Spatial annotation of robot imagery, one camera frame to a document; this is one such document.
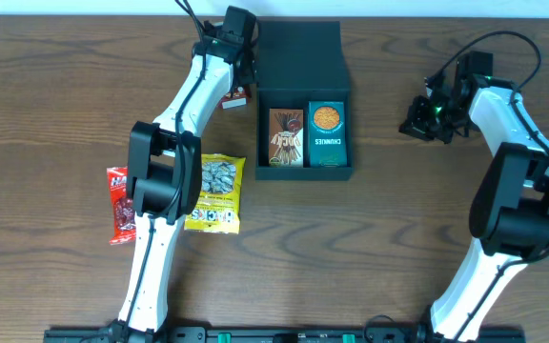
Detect yellow Hacks candy bag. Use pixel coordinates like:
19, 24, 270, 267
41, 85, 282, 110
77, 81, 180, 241
185, 153, 246, 234

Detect red Hello Panda box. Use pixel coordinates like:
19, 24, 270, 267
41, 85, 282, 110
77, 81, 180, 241
218, 86, 252, 110

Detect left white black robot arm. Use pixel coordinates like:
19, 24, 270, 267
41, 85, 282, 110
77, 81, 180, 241
109, 39, 254, 342

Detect teal Chunkies cookie box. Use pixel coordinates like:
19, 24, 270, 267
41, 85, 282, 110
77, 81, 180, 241
308, 101, 348, 168

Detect brown Pocky box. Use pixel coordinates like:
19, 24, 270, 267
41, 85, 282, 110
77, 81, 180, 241
268, 109, 304, 168

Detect red Hacks candy bag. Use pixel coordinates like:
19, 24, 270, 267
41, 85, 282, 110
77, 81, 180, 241
107, 167, 136, 245

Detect black gift box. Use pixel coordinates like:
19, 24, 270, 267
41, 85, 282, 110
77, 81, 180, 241
255, 21, 354, 181

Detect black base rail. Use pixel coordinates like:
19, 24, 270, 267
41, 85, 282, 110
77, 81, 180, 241
43, 324, 527, 343

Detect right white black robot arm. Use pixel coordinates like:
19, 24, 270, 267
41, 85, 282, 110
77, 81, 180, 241
399, 74, 549, 342

